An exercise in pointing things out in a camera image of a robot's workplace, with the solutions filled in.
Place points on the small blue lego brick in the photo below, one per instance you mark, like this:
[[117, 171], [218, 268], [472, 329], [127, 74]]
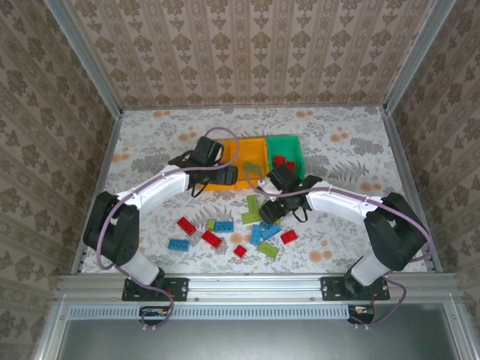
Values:
[[265, 225]]

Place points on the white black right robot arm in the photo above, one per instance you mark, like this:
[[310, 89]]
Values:
[[337, 204]]

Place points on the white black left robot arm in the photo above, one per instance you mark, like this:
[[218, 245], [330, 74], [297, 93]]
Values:
[[153, 189]]

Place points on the orange plastic bin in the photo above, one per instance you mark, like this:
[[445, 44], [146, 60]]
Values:
[[251, 150], [225, 150]]

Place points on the green plastic bin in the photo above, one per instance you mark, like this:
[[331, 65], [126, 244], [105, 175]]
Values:
[[287, 146]]

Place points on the floral patterned tablecloth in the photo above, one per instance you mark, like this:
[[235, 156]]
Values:
[[337, 150]]

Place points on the small green lego brick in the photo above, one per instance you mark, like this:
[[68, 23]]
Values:
[[211, 224]]

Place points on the small red lego brick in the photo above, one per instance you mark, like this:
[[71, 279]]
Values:
[[240, 251]]

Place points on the wide aluminium mounting beam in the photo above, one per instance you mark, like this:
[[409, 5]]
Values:
[[255, 287]]

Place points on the grey sheet metal panel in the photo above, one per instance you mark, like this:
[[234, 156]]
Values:
[[243, 341]]

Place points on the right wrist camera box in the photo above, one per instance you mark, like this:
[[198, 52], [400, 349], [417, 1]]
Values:
[[270, 185]]

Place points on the aluminium frame rail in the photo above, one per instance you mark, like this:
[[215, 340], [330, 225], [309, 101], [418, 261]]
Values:
[[402, 157], [108, 157]]

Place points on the aluminium frame post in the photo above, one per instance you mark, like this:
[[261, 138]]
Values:
[[88, 60], [418, 56]]

